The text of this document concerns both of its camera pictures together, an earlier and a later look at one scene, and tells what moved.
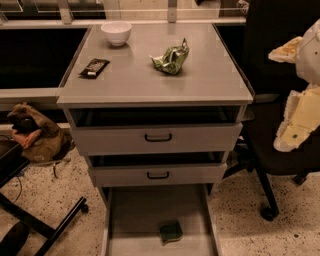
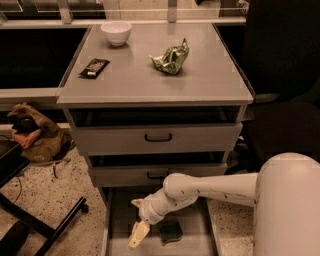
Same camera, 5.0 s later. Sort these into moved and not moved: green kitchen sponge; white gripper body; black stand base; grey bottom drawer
Moved: white gripper body
Not moved: grey bottom drawer; green kitchen sponge; black stand base
